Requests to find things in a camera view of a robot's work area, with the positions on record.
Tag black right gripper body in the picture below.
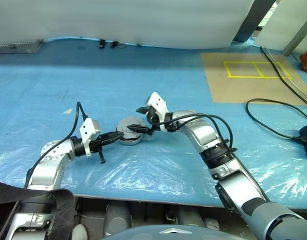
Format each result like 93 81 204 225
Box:
145 107 167 133

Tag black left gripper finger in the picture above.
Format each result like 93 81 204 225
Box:
104 137 123 146
103 131 124 141

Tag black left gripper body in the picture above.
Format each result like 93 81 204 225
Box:
89 134 107 165

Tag silver motor base copper windings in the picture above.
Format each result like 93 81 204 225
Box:
117 133 144 146

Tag brown cardboard sheet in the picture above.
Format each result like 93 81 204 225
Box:
200 51 307 106

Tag large grey rounded shape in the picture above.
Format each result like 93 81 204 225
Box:
104 203 132 236

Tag white foam backdrop sheet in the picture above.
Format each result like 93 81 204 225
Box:
0 0 257 50

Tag grey robot torso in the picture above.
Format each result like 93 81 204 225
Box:
100 223 258 240

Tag small pale rounded shape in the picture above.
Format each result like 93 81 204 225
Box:
203 217 221 231

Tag grey metal tray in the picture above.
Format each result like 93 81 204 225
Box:
0 39 46 55

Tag clear plastic tube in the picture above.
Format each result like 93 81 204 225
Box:
265 48 307 99

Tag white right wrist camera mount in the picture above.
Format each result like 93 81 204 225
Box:
144 91 169 132

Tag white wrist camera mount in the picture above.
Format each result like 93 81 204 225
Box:
79 117 102 157
144 91 169 132

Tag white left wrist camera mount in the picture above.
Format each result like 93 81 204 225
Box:
79 117 102 157

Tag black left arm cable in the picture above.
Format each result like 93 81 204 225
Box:
23 101 89 188

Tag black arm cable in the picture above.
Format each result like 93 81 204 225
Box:
158 113 238 154
23 101 89 188

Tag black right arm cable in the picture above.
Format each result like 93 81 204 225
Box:
158 113 238 154

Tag black fabric strap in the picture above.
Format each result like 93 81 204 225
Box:
0 179 77 240

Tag black adapter power cable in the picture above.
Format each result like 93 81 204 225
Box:
245 98 307 141

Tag long black cable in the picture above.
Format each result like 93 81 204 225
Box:
260 46 307 108

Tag grey metal post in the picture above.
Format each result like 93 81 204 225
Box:
232 0 280 43

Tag silver aluminium frame bar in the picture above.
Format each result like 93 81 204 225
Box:
282 9 307 56

